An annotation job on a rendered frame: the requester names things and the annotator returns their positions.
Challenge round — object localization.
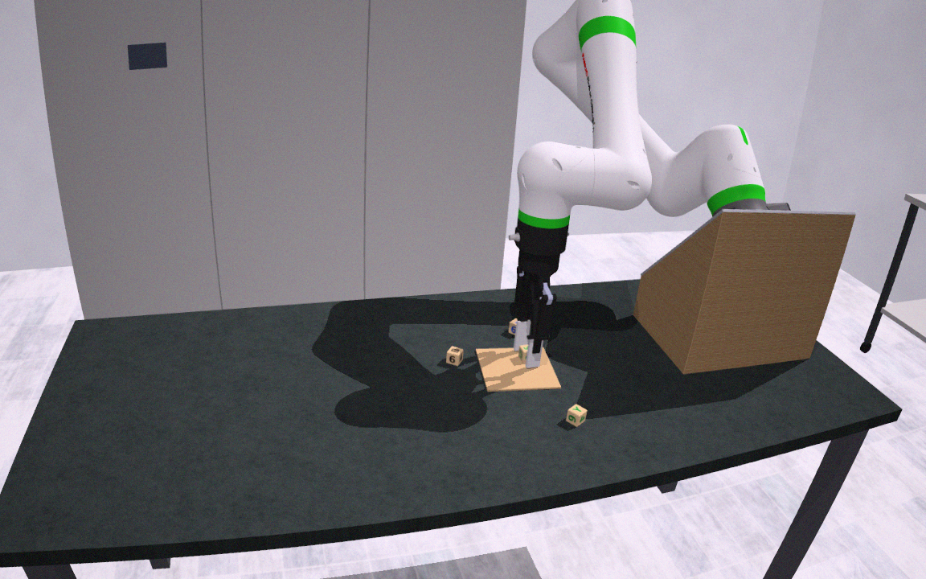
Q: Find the tan flat square mat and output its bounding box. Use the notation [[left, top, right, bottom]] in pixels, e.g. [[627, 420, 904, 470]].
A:
[[476, 348, 561, 392]]

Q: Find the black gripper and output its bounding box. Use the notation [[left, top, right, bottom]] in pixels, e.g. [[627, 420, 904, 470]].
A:
[[514, 249, 560, 368]]

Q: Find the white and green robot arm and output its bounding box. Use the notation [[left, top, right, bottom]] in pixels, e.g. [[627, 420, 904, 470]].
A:
[[508, 0, 791, 257]]

